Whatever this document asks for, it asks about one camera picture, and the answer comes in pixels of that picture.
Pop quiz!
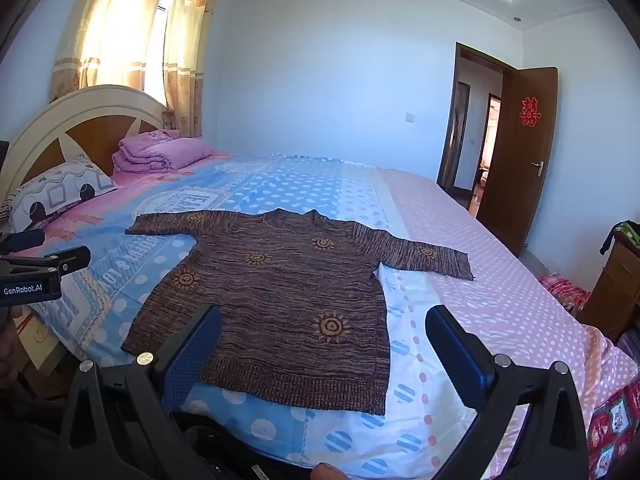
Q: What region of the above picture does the brown wooden door frame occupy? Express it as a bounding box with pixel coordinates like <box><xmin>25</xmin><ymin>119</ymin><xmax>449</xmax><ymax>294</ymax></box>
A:
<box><xmin>436</xmin><ymin>41</ymin><xmax>516</xmax><ymax>211</ymax></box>

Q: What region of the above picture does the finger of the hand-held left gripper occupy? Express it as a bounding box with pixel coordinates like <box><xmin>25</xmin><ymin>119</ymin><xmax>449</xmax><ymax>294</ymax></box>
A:
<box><xmin>0</xmin><ymin>229</ymin><xmax>46</xmax><ymax>255</ymax></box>
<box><xmin>0</xmin><ymin>245</ymin><xmax>92</xmax><ymax>277</ymax></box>

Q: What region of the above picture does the brown knit sweater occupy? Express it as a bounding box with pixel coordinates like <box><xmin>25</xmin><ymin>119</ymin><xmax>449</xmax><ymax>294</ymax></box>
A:
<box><xmin>125</xmin><ymin>208</ymin><xmax>475</xmax><ymax>416</ymax></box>

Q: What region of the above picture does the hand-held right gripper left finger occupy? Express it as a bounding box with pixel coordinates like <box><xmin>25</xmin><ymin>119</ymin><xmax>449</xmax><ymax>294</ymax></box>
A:
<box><xmin>62</xmin><ymin>304</ymin><xmax>223</xmax><ymax>480</ymax></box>

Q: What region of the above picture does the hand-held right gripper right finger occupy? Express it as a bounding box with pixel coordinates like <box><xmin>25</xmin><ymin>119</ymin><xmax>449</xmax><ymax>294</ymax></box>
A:
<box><xmin>425</xmin><ymin>305</ymin><xmax>591</xmax><ymax>480</ymax></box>

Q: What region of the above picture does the dark green cloth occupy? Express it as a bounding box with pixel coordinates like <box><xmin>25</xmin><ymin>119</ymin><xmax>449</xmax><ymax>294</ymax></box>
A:
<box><xmin>600</xmin><ymin>220</ymin><xmax>640</xmax><ymax>256</ymax></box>

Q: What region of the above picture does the red checked quilt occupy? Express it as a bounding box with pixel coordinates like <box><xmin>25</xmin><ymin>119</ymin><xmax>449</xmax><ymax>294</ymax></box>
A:
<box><xmin>585</xmin><ymin>375</ymin><xmax>640</xmax><ymax>480</ymax></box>

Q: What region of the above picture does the patterned grey white pillow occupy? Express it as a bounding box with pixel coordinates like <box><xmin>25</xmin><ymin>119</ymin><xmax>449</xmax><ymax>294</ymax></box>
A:
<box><xmin>0</xmin><ymin>154</ymin><xmax>121</xmax><ymax>233</ymax></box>

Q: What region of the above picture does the red patterned cloth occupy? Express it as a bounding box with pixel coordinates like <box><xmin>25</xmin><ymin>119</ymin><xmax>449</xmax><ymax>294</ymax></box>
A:
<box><xmin>540</xmin><ymin>272</ymin><xmax>593</xmax><ymax>318</ymax></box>

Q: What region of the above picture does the brown wooden cabinet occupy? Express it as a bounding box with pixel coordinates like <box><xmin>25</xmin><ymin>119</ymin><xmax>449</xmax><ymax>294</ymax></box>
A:
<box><xmin>580</xmin><ymin>230</ymin><xmax>640</xmax><ymax>343</ymax></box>

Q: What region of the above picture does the person's right hand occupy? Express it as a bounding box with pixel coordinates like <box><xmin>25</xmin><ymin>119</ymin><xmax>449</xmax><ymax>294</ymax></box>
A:
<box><xmin>311</xmin><ymin>462</ymin><xmax>346</xmax><ymax>480</ymax></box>

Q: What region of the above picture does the brown wooden door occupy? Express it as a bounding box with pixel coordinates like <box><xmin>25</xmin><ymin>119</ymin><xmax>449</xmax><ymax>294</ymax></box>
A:
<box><xmin>476</xmin><ymin>66</ymin><xmax>559</xmax><ymax>257</ymax></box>

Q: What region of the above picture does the polka dot bed sheet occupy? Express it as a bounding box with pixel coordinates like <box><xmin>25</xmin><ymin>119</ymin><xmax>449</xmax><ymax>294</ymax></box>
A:
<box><xmin>0</xmin><ymin>152</ymin><xmax>640</xmax><ymax>480</ymax></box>

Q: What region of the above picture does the red paper door decoration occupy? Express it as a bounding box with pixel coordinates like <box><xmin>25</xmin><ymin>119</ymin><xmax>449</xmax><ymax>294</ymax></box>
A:
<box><xmin>518</xmin><ymin>96</ymin><xmax>542</xmax><ymax>127</ymax></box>

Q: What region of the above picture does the cream and wood headboard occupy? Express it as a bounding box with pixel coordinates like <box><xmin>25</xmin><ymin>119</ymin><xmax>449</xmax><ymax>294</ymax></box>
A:
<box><xmin>0</xmin><ymin>85</ymin><xmax>171</xmax><ymax>206</ymax></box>

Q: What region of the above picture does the folded pink blanket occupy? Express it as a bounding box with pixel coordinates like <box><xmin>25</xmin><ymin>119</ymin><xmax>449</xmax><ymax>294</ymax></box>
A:
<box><xmin>111</xmin><ymin>129</ymin><xmax>213</xmax><ymax>177</ymax></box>

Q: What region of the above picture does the beige bedside cabinet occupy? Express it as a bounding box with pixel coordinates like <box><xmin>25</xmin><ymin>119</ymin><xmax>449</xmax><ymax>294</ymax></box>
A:
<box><xmin>17</xmin><ymin>307</ymin><xmax>68</xmax><ymax>373</ymax></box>

